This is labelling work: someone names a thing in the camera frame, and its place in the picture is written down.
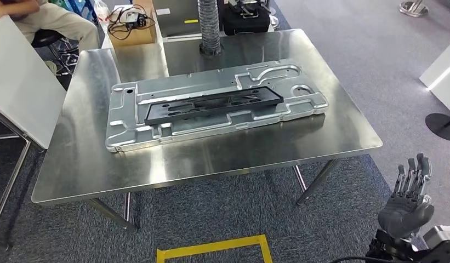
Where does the stamped grey metal panel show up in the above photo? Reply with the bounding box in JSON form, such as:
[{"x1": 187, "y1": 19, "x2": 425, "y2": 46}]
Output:
[{"x1": 105, "y1": 59, "x2": 329, "y2": 154}]

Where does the black camera cable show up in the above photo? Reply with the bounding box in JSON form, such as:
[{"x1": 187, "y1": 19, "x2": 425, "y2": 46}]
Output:
[{"x1": 330, "y1": 255, "x2": 392, "y2": 263}]

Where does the black power adapter with cables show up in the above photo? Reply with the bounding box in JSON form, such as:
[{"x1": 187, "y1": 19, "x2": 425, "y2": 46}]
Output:
[{"x1": 107, "y1": 4, "x2": 156, "y2": 41}]

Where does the black equipment case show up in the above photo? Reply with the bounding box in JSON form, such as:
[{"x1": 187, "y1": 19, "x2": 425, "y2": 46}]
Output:
[{"x1": 223, "y1": 0, "x2": 272, "y2": 36}]

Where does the round metal stanchion base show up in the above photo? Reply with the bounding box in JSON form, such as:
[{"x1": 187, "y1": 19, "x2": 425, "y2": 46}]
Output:
[{"x1": 398, "y1": 0, "x2": 430, "y2": 18}]

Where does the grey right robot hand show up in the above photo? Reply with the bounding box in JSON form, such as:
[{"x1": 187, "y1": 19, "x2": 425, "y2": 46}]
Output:
[{"x1": 377, "y1": 153, "x2": 435, "y2": 241}]

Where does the grey ribbed hose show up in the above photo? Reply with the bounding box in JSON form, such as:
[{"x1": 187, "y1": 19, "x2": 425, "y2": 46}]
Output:
[{"x1": 197, "y1": 0, "x2": 224, "y2": 57}]

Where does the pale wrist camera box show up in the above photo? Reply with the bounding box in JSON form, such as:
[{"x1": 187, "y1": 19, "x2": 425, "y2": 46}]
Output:
[{"x1": 422, "y1": 225, "x2": 450, "y2": 263}]

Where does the black round stanchion base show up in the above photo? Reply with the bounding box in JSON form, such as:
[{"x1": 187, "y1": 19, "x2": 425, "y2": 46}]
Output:
[{"x1": 425, "y1": 112, "x2": 450, "y2": 142}]

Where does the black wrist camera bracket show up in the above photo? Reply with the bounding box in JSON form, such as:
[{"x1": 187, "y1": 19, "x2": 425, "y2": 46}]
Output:
[{"x1": 366, "y1": 228, "x2": 429, "y2": 263}]

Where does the cardboard box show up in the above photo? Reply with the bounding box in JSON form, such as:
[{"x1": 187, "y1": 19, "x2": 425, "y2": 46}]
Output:
[{"x1": 107, "y1": 0, "x2": 158, "y2": 48}]

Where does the yellow floor tape square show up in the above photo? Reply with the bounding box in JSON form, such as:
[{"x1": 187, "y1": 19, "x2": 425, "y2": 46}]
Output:
[{"x1": 156, "y1": 234, "x2": 274, "y2": 263}]

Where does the stainless steel workbench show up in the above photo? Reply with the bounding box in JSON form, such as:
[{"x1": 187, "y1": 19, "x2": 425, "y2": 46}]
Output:
[{"x1": 30, "y1": 28, "x2": 383, "y2": 233}]

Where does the black plastic plate frame part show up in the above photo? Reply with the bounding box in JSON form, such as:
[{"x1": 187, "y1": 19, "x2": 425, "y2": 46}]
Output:
[{"x1": 144, "y1": 85, "x2": 284, "y2": 127}]

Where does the white plinth box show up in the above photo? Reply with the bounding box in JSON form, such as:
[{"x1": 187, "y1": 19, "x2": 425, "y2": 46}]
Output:
[{"x1": 419, "y1": 47, "x2": 450, "y2": 117}]

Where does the white-topped steel-leg table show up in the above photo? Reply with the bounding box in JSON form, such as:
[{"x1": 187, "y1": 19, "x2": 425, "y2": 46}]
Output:
[{"x1": 0, "y1": 15, "x2": 67, "y2": 233}]

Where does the steel table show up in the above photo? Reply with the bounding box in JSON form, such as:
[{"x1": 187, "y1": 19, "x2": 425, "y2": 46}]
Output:
[{"x1": 152, "y1": 0, "x2": 280, "y2": 41}]

